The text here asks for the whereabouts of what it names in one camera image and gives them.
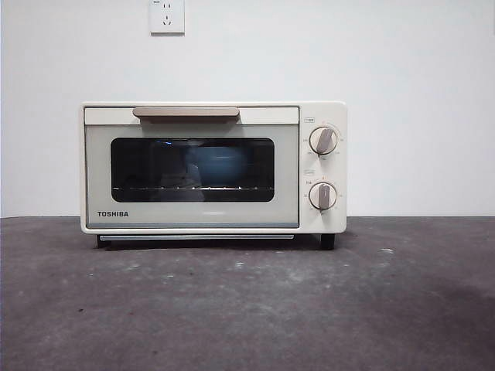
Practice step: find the metal crumb tray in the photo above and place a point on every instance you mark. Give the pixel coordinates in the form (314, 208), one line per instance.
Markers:
(193, 237)

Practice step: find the white wall socket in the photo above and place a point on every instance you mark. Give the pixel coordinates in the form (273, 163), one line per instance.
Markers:
(167, 19)

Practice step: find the beige temperature knob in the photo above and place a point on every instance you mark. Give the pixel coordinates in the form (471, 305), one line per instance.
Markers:
(324, 140)

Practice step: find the cream Toshiba toaster oven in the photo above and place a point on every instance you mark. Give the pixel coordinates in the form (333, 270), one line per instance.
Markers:
(325, 170)

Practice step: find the beige timer knob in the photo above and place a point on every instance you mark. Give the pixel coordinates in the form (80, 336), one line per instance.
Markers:
(323, 196)

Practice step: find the blue ribbed bowl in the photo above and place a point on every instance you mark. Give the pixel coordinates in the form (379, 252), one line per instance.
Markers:
(222, 168)

